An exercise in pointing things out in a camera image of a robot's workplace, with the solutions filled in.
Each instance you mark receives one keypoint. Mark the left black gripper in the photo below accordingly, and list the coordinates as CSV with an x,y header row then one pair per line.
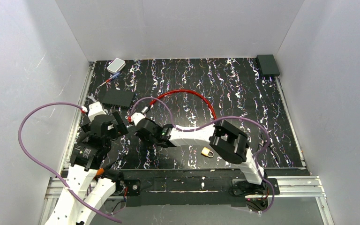
x,y
112,124

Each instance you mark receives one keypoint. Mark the red cable lock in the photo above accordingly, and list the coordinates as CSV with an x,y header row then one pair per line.
x,y
193,94

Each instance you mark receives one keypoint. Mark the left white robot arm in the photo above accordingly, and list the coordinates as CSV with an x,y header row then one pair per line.
x,y
84,180

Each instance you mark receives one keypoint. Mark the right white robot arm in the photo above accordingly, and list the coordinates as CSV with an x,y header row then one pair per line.
x,y
228,141

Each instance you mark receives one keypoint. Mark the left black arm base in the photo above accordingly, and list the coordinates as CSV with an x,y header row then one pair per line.
x,y
133,187

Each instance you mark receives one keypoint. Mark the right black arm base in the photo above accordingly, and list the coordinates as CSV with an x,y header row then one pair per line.
x,y
240,187

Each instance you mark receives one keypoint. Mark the black flat box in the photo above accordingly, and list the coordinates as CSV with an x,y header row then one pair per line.
x,y
119,98

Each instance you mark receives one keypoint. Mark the silver wrench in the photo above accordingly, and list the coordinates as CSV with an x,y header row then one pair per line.
x,y
91,97

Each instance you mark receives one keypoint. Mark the red blue screwdriver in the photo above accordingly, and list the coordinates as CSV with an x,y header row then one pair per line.
x,y
112,77

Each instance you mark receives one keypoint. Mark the white rectangular box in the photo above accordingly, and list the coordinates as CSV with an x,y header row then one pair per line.
x,y
116,66

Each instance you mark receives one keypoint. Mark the brass padlock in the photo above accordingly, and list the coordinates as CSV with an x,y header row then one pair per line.
x,y
206,152

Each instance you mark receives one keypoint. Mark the black corner box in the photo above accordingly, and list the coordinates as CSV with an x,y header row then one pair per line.
x,y
267,65

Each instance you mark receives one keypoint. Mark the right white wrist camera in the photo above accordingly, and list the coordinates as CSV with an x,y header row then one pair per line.
x,y
135,118

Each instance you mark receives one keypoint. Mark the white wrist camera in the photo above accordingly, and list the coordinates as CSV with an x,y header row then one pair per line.
x,y
135,118
95,109

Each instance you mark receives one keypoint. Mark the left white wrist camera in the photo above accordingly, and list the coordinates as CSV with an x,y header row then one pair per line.
x,y
95,109

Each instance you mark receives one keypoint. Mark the orange cable connector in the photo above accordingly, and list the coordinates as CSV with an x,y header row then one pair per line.
x,y
99,172

